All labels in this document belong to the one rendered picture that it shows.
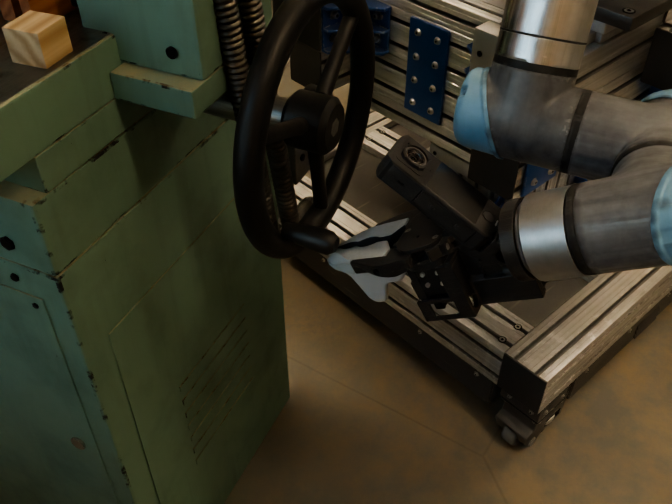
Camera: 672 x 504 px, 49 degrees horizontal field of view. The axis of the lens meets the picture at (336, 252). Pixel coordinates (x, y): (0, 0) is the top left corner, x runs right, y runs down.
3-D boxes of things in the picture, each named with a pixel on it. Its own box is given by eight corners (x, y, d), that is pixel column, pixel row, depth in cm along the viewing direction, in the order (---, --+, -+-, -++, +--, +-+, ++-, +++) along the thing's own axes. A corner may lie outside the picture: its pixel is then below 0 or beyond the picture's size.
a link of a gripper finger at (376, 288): (337, 314, 74) (414, 305, 69) (310, 268, 72) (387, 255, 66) (350, 295, 77) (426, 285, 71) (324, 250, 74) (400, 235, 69)
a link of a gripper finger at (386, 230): (350, 295, 76) (426, 284, 71) (323, 250, 74) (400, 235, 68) (362, 276, 79) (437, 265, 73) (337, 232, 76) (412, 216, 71)
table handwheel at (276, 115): (347, -93, 63) (403, 65, 90) (152, -120, 69) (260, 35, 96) (229, 222, 59) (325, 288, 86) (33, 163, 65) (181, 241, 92)
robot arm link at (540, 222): (555, 218, 55) (577, 163, 61) (499, 228, 58) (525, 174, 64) (587, 295, 58) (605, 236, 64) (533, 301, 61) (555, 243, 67)
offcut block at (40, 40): (39, 44, 68) (29, 9, 66) (73, 51, 67) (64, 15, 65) (11, 62, 66) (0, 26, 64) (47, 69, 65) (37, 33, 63)
